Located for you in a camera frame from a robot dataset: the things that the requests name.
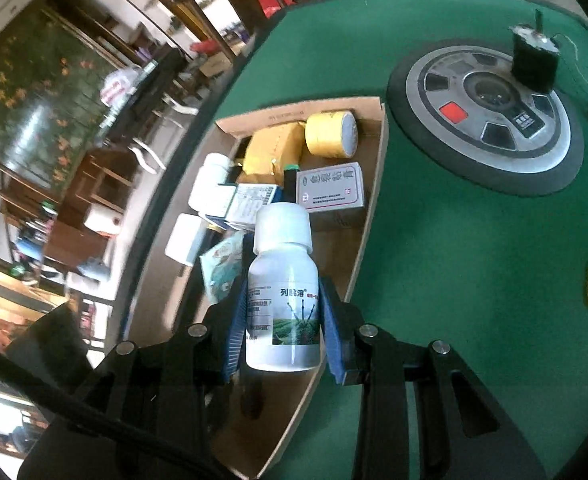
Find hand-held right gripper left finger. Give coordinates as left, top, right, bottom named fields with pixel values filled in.
left=18, top=276, right=249, bottom=480

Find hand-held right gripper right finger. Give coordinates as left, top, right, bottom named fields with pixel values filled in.
left=319, top=274, right=547, bottom=480

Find white bottle with green label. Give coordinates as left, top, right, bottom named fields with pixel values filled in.
left=245, top=202, right=322, bottom=372

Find teal printed packet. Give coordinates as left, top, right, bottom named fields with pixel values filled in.
left=199, top=232, right=247, bottom=306

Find cardboard box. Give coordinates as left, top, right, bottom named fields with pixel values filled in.
left=174, top=95, right=391, bottom=480

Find white and blue box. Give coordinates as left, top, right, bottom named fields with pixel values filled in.
left=224, top=182, right=281, bottom=231

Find white box with red print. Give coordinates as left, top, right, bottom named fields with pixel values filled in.
left=295, top=161, right=367, bottom=213

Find black item with teal top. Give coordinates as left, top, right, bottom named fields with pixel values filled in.
left=282, top=163, right=301, bottom=204

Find yellow sponge piece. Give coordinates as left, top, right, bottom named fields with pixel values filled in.
left=236, top=122, right=309, bottom=185

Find yellow tape roll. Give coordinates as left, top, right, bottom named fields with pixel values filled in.
left=305, top=111, right=359, bottom=158

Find wooden side table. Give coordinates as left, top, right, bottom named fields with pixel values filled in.
left=48, top=145, right=139, bottom=221

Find white stool legs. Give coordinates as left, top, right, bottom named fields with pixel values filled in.
left=126, top=97, right=199, bottom=173

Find dark wooden bench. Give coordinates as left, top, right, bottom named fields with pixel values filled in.
left=106, top=49, right=189, bottom=141

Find white plastic bag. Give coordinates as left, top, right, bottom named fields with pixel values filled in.
left=98, top=65, right=142, bottom=111

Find black cylindrical motor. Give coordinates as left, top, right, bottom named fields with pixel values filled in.
left=509, top=9, right=561, bottom=95

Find thick black cable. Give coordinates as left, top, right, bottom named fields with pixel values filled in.
left=0, top=337, right=225, bottom=480

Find floral wall painting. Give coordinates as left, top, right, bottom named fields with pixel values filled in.
left=0, top=2, right=139, bottom=186

